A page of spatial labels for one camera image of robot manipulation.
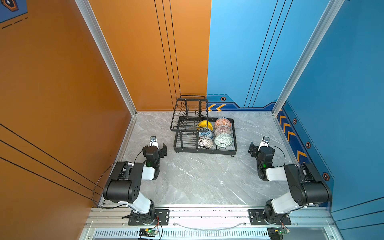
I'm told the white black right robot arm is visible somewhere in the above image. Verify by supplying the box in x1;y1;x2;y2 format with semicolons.
248;142;332;225

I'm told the aluminium right corner post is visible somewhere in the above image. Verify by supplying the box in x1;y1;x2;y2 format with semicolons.
271;0;346;117

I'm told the brown patterned bowl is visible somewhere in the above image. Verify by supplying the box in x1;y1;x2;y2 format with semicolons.
198;136;214;150

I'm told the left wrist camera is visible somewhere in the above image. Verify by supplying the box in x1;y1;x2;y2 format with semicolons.
149;136;159;149

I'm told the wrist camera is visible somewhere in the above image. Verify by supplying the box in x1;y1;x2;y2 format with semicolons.
259;136;270;148
149;136;159;149

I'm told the yellow bowl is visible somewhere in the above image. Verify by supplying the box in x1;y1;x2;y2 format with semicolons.
197;120;213;131

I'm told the blue floral bowl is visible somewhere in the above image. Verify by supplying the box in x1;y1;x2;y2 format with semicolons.
199;129;214;139

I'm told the orange patterned bowl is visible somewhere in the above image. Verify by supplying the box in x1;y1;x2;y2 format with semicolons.
215;118;232;129

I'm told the aluminium left corner post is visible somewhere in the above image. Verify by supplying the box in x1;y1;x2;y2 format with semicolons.
74;0;138;117

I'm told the aluminium corner post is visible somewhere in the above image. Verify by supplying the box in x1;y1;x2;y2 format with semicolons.
271;0;346;117
74;0;138;117

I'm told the left green circuit board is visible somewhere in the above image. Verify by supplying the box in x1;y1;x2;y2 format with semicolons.
138;228;160;240

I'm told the right green circuit board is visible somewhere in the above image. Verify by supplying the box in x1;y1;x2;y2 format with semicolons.
267;228;291;240

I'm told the black wire dish rack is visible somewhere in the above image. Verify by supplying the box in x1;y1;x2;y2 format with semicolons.
170;95;237;157

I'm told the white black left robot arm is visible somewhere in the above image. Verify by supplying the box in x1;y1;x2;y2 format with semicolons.
103;144;168;225

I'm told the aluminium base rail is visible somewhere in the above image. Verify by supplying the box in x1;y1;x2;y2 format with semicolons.
80;205;343;240

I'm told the pink striped bowl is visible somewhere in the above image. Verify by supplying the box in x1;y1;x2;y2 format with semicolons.
215;126;231;136

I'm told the green circuit board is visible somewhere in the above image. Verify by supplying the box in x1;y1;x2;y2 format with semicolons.
267;228;291;240
138;228;160;240

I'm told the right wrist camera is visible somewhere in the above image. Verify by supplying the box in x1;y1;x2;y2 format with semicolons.
259;136;270;148

